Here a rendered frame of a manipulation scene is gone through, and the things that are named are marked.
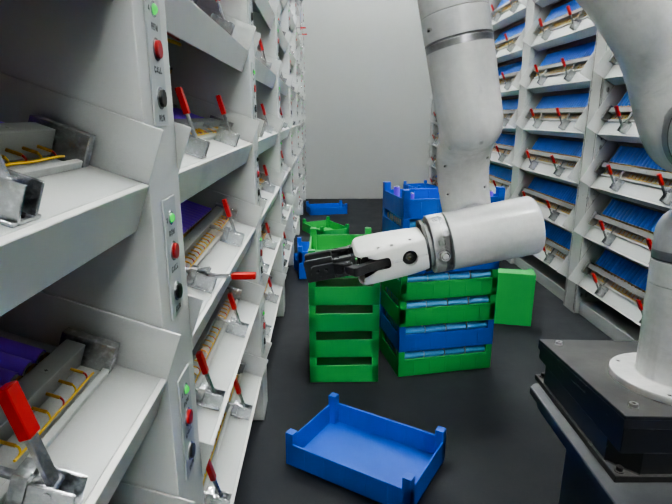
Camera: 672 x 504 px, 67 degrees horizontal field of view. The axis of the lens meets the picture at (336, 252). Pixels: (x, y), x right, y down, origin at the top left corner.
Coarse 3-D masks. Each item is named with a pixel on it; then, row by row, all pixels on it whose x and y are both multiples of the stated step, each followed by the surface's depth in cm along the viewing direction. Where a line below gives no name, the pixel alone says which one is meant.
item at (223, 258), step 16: (208, 192) 115; (240, 208) 116; (256, 208) 116; (240, 224) 116; (256, 224) 117; (192, 256) 85; (208, 256) 88; (224, 256) 91; (240, 256) 97; (224, 272) 83; (192, 288) 73; (224, 288) 84; (192, 304) 58; (208, 304) 70; (192, 320) 59; (208, 320) 74; (192, 336) 60
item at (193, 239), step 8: (216, 208) 112; (208, 216) 103; (216, 216) 105; (224, 216) 112; (200, 224) 96; (208, 224) 98; (216, 224) 104; (224, 224) 107; (192, 232) 89; (200, 232) 91; (208, 232) 100; (184, 240) 84; (192, 240) 85; (200, 240) 92; (208, 240) 93; (184, 248) 80; (192, 248) 86; (192, 264) 79
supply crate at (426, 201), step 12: (384, 192) 156; (408, 192) 138; (420, 192) 160; (432, 192) 161; (504, 192) 144; (384, 204) 157; (396, 204) 145; (408, 204) 139; (420, 204) 140; (432, 204) 141; (408, 216) 140; (420, 216) 141
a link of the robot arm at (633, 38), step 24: (576, 0) 69; (600, 0) 65; (624, 0) 63; (648, 0) 62; (600, 24) 67; (624, 24) 65; (648, 24) 63; (624, 48) 67; (648, 48) 65; (624, 72) 70; (648, 72) 67; (648, 96) 71; (648, 120) 73; (648, 144) 75
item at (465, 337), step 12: (384, 312) 166; (384, 324) 164; (492, 324) 154; (396, 336) 152; (408, 336) 150; (420, 336) 151; (432, 336) 151; (444, 336) 152; (456, 336) 153; (468, 336) 154; (480, 336) 155; (492, 336) 156; (396, 348) 152; (408, 348) 151; (420, 348) 152; (432, 348) 152
